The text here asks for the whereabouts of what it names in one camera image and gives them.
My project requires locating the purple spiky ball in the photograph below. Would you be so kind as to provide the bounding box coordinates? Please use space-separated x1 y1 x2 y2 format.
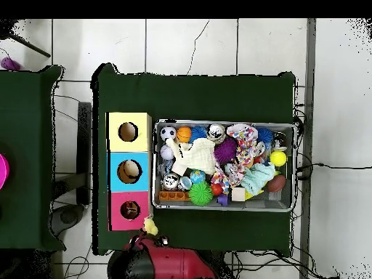
214 137 239 165

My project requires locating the green fuzzy toy with eyes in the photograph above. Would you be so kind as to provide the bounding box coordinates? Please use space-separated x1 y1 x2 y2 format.
188 181 215 207

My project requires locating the colourful patterned cloth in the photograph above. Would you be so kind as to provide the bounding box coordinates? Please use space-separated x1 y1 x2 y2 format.
210 121 264 192

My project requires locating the plain wooden cube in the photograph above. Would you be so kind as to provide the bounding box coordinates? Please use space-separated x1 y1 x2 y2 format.
231 185 247 202

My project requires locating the light teal knitted cloth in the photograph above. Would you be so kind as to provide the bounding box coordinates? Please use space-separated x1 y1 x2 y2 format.
240 162 278 196

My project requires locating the orange striped tiger toy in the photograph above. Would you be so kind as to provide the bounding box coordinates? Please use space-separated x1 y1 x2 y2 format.
121 201 140 219

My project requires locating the yellow plush toy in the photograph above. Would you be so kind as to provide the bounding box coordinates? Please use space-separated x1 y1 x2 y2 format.
142 217 159 236

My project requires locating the dark red ball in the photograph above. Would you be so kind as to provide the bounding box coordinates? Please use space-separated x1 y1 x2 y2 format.
266 174 288 194

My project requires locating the clear mesh bin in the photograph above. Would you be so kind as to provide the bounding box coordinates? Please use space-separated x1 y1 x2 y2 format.
153 120 297 212

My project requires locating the wooden box with three holes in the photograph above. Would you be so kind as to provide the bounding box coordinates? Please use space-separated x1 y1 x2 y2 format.
106 111 153 232

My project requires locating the cream knitted cloth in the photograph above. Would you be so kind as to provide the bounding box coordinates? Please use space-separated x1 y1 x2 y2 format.
166 137 221 177

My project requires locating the small orange basketball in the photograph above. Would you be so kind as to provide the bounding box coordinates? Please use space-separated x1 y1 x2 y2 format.
177 126 193 144

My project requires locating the small soccer ball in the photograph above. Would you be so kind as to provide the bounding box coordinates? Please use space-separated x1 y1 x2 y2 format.
159 125 178 142

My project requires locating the orange toy block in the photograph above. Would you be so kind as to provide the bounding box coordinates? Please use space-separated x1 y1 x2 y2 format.
158 190 190 202

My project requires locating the blue spiky ball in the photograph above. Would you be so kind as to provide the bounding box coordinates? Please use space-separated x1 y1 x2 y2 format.
258 127 275 146

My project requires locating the yellow ball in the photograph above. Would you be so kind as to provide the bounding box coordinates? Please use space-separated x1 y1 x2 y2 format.
270 150 288 167

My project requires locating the green cloth side table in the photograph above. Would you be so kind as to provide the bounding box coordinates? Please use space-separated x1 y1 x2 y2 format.
0 63 66 253

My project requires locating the pink round container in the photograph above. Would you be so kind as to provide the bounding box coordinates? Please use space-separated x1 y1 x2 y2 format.
0 153 10 190

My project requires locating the black tripod leg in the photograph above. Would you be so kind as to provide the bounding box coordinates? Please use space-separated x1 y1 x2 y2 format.
0 20 52 59

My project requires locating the purple plastic cup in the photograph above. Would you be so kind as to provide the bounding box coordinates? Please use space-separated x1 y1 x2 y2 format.
0 57 21 72

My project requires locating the black floor cable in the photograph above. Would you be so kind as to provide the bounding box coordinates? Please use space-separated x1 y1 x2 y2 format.
295 162 372 174

